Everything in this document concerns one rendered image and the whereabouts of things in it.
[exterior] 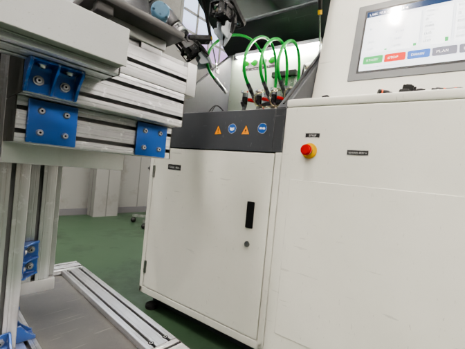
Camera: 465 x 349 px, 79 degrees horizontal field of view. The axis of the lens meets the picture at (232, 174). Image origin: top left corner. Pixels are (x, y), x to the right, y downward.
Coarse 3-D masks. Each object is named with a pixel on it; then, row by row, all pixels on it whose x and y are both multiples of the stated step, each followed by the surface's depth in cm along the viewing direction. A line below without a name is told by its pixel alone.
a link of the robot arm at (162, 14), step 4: (152, 0) 114; (156, 0) 115; (152, 4) 114; (156, 4) 113; (160, 4) 114; (164, 4) 115; (152, 8) 113; (156, 8) 113; (160, 8) 114; (164, 8) 115; (168, 8) 116; (152, 12) 114; (156, 12) 113; (160, 12) 114; (164, 12) 115; (168, 12) 116; (156, 16) 114; (160, 16) 114; (164, 16) 115; (168, 16) 116; (164, 20) 116
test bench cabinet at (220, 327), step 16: (272, 192) 101; (272, 208) 101; (272, 224) 101; (144, 240) 140; (272, 240) 100; (144, 256) 139; (144, 288) 138; (160, 304) 141; (176, 304) 125; (192, 320) 129; (208, 320) 115; (224, 336) 118; (240, 336) 106
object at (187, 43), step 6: (186, 30) 132; (186, 36) 134; (180, 42) 134; (186, 42) 134; (192, 42) 132; (198, 42) 134; (180, 48) 135; (186, 48) 130; (192, 48) 132; (198, 48) 133; (186, 54) 135; (192, 54) 132; (186, 60) 137
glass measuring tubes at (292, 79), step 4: (272, 72) 160; (280, 72) 157; (284, 72) 155; (292, 72) 153; (296, 72) 153; (272, 76) 160; (284, 76) 157; (288, 76) 156; (292, 76) 153; (296, 76) 154; (284, 80) 158; (288, 80) 156; (292, 80) 153; (296, 80) 154; (284, 84) 156; (288, 84) 157; (292, 84) 153; (280, 88) 157; (280, 92) 157; (276, 108) 158
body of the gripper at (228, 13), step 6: (216, 0) 107; (222, 0) 106; (228, 0) 110; (210, 6) 109; (216, 6) 109; (222, 6) 106; (228, 6) 108; (216, 12) 108; (222, 12) 107; (228, 12) 109; (234, 12) 111; (216, 18) 110; (222, 18) 111; (228, 18) 110; (222, 24) 114
